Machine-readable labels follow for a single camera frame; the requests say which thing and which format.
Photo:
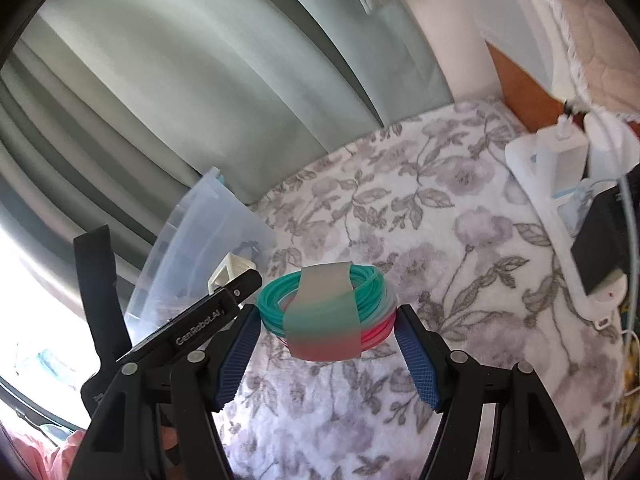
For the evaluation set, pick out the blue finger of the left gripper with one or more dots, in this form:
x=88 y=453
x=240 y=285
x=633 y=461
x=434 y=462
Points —
x=195 y=325

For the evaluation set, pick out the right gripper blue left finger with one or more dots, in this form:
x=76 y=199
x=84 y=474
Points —
x=201 y=385

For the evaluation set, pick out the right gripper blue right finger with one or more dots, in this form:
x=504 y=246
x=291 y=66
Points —
x=453 y=385

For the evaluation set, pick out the cream hair claw clip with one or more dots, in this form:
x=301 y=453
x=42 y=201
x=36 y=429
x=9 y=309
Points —
x=230 y=267

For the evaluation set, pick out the black studded headband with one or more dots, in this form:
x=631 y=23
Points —
x=249 y=250

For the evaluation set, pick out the person's right hand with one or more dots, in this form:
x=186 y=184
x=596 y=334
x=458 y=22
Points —
x=116 y=449

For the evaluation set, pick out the clear plastic storage bin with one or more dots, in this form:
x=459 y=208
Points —
x=207 y=223

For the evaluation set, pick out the green curtain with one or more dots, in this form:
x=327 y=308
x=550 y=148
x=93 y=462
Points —
x=112 y=109

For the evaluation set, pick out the floral table cloth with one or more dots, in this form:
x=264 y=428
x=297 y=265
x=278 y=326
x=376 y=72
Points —
x=431 y=204

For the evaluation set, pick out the white power strip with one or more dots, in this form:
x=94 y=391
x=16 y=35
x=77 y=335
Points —
x=597 y=307

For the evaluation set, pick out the black power adapter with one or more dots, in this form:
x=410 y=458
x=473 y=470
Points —
x=601 y=245

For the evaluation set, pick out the white charger plug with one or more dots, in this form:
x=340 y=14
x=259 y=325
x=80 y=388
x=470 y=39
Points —
x=561 y=155

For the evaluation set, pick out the orange wooden cabinet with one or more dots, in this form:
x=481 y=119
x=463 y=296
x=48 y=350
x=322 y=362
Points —
x=534 y=107

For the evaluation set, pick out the quilted beige cover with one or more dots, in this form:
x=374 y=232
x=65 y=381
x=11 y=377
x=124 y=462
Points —
x=603 y=60

